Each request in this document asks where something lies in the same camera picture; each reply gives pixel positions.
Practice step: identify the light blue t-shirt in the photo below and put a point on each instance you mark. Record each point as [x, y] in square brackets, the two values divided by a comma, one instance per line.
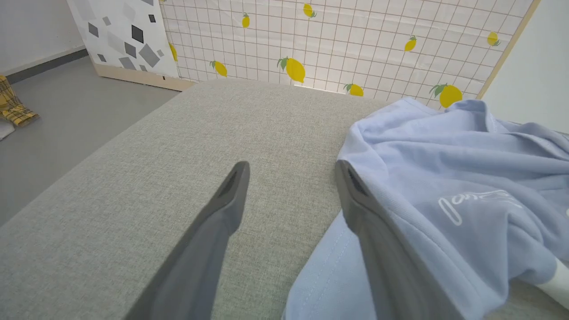
[444, 155]

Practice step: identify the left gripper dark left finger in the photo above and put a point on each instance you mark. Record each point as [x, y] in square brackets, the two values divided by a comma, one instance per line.
[204, 253]

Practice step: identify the lemon print grid screen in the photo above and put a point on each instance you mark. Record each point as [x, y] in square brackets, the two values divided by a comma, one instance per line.
[355, 44]

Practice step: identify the yellow plaid cloth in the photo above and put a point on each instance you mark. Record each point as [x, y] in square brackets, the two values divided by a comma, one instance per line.
[11, 109]

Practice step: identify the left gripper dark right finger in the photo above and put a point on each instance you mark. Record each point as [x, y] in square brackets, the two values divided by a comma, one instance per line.
[391, 266]

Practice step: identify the grey terrazzo print screen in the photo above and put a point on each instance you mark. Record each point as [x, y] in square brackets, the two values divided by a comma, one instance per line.
[120, 35]

